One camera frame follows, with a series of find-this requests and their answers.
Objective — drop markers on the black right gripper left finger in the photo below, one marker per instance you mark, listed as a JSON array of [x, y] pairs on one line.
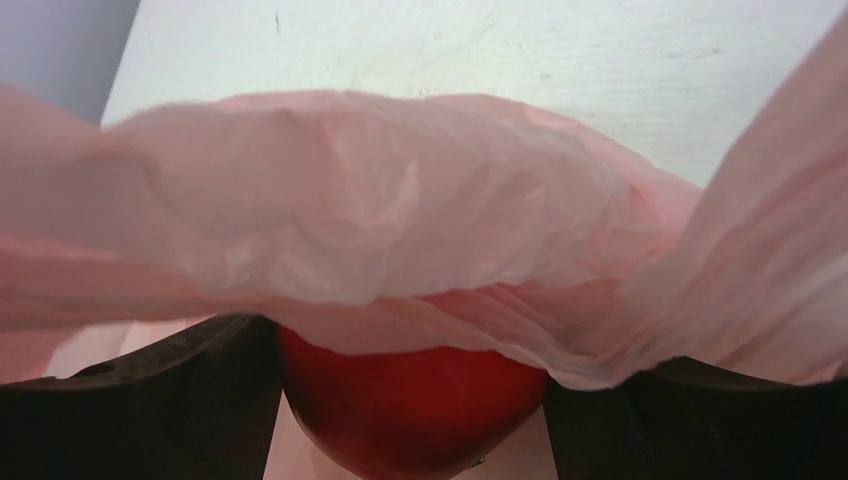
[[199, 404]]

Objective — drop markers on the pink plastic bag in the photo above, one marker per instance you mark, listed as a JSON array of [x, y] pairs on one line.
[[378, 225]]

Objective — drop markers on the red fake apple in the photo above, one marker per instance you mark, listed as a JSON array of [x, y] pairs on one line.
[[429, 414]]

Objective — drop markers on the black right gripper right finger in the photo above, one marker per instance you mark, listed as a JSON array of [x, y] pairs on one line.
[[688, 420]]

